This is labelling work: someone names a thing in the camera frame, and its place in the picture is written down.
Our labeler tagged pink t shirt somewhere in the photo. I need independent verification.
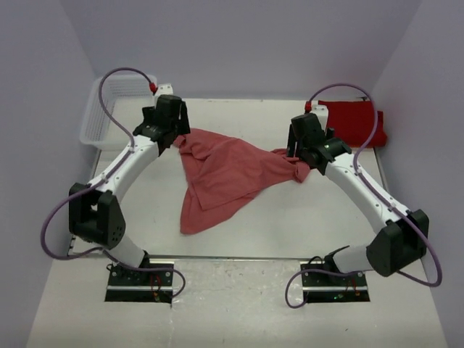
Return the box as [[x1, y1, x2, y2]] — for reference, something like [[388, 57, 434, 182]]
[[175, 128, 310, 235]]

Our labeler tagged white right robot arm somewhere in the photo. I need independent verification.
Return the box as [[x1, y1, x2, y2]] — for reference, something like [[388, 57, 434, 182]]
[[287, 113, 429, 285]]

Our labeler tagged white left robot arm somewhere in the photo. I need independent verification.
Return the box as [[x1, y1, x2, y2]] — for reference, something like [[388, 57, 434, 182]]
[[68, 95, 190, 285]]

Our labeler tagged white plastic basket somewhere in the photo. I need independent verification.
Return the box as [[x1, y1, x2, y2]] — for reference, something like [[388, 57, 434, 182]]
[[79, 73, 156, 151]]

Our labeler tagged folded dark red t shirt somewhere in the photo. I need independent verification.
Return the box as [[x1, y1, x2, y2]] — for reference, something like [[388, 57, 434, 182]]
[[318, 101, 374, 147]]

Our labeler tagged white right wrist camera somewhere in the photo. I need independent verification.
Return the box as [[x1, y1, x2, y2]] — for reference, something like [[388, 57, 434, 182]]
[[311, 104, 328, 130]]

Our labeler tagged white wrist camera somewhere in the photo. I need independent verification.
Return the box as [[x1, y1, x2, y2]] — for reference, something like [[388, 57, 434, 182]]
[[155, 83, 174, 96], [311, 104, 328, 130]]

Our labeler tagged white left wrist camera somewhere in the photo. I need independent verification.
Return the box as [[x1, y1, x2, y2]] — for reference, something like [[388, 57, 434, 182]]
[[155, 83, 174, 96]]

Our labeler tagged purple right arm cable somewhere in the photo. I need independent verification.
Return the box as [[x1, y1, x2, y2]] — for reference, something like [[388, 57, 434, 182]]
[[285, 83, 444, 310]]

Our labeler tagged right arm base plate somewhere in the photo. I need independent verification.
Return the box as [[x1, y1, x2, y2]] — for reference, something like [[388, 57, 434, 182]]
[[300, 258, 370, 304]]

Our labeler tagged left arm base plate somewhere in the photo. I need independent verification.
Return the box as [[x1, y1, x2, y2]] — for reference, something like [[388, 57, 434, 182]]
[[104, 261, 174, 304]]

